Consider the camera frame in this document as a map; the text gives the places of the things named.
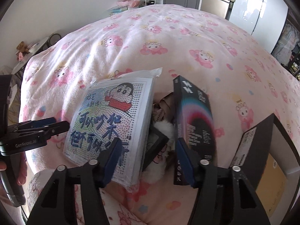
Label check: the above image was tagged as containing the white fluffy plush toy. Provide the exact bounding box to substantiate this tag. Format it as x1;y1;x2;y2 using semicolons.
141;120;175;184

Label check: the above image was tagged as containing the cartoon diamond painting kit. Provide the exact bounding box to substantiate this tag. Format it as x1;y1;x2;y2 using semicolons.
63;68;162;189

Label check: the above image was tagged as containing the black Smart Devil box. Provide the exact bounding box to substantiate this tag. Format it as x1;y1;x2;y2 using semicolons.
172;75;219;187

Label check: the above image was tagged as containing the small black picture frame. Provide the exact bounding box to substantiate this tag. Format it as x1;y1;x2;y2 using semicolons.
142;124;169;172

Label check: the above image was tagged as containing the person's left hand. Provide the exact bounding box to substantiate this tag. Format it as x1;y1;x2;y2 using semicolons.
0;152;27;186

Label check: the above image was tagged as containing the yellow glass screen protector box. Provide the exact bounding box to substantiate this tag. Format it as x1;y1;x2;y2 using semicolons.
256;154;286;218

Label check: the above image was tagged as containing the small teddy bear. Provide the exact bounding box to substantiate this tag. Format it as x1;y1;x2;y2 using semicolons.
16;41;29;62

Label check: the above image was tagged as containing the black cardboard storage box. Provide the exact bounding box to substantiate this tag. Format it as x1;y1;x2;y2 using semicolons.
230;114;299;224

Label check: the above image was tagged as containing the hand cream tube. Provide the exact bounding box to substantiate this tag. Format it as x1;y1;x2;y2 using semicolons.
152;92;175;123

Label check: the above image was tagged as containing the pink cartoon blanket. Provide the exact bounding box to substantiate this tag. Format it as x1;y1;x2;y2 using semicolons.
18;4;300;225

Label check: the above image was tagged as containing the glass display cabinet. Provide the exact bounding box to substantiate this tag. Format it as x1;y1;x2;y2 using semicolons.
271;19;299;81

